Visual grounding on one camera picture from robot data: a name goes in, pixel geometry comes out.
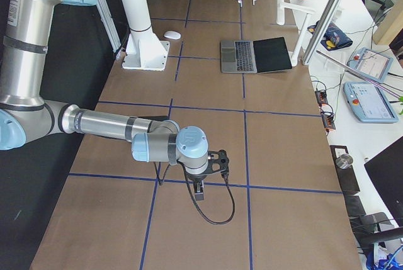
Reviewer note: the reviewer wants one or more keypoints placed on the blue teach pendant near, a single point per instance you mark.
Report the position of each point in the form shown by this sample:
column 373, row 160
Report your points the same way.
column 368, row 103

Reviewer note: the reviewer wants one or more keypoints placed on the grey laptop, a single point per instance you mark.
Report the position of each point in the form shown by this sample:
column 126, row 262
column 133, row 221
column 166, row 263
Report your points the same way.
column 254, row 57

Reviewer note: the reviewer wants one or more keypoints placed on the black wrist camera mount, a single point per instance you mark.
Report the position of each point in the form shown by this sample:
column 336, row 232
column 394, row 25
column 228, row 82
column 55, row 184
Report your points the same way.
column 218, row 163

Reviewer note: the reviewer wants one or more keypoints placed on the blue patterned pouch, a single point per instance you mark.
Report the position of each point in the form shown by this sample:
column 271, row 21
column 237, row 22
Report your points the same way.
column 335, row 39

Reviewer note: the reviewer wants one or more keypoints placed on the aluminium frame post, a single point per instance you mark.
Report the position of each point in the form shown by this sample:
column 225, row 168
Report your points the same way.
column 324, row 22

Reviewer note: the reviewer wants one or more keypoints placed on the blue teach pendant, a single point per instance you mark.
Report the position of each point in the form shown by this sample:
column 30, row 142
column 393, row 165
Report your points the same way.
column 373, row 65
column 368, row 103

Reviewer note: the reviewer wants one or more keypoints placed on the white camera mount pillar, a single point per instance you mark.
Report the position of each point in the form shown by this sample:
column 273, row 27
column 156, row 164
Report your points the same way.
column 144, row 50

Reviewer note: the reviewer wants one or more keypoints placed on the white computer mouse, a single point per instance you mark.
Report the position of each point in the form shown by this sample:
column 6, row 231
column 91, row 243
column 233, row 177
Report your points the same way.
column 172, row 35

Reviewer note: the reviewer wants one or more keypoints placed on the black monitor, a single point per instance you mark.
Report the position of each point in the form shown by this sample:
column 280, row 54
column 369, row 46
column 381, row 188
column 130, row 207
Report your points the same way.
column 385, row 172

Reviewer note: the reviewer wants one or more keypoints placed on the blue teach pendant far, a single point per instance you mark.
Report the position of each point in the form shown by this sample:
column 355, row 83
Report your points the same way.
column 373, row 65

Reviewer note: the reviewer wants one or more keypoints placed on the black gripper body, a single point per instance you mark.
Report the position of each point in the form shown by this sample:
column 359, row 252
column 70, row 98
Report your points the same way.
column 196, row 177

